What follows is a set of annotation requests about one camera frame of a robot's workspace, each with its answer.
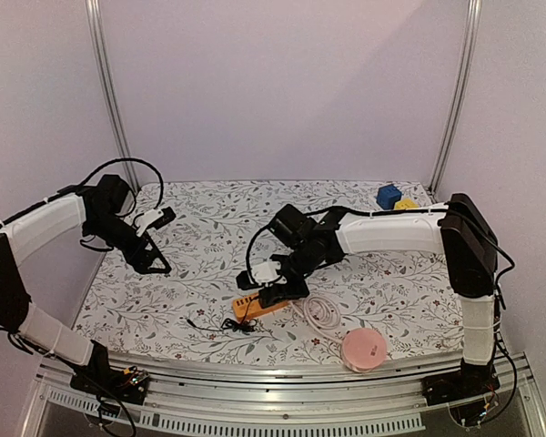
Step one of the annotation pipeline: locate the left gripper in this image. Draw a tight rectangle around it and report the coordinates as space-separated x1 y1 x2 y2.
86 212 171 273

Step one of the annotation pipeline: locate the white cable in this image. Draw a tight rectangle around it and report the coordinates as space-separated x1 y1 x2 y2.
293 295 347 347

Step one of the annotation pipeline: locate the orange power strip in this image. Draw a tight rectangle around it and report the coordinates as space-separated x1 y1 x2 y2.
232 293 288 322

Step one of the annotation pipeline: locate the black power adapter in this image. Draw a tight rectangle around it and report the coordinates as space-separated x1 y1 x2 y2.
186 318 256 334

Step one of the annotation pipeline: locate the pink round socket hub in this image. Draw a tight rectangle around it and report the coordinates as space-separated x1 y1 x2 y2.
340 328 388 372

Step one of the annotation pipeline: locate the blue cube socket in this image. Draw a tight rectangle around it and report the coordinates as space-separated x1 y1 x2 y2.
376 184 402 210

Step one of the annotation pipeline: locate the yellow cube socket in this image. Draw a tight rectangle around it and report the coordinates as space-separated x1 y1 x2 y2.
393 198 420 210

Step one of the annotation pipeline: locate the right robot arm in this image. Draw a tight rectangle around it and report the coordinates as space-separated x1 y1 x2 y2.
248 194 500 397

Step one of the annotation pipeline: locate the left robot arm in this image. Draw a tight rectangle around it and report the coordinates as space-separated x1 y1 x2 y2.
0 174 176 395

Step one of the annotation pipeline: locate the floral table mat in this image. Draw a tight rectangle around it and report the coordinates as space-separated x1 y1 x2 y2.
67 179 495 368

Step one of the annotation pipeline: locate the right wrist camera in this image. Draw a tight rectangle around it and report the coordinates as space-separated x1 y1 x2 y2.
236 260 282 290

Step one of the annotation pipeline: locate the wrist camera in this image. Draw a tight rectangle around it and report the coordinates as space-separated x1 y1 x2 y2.
133 207 176 237
236 260 282 290

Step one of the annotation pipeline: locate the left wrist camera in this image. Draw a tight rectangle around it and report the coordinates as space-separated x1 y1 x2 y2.
133 207 176 237

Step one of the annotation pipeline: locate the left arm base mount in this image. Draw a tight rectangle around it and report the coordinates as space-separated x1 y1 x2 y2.
67 342 149 405

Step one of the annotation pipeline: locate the aluminium front rail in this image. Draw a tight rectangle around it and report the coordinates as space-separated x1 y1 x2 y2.
21 352 546 436

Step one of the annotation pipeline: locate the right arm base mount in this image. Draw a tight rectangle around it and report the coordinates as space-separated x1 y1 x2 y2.
421 361 501 428

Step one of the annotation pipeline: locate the left aluminium post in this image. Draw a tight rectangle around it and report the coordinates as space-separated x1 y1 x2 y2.
85 0 138 183

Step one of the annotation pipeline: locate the aluminium post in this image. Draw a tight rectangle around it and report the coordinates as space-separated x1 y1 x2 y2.
428 0 482 198
85 0 138 183

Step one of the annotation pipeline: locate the right aluminium post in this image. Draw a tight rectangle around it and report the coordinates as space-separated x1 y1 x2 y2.
428 0 482 198

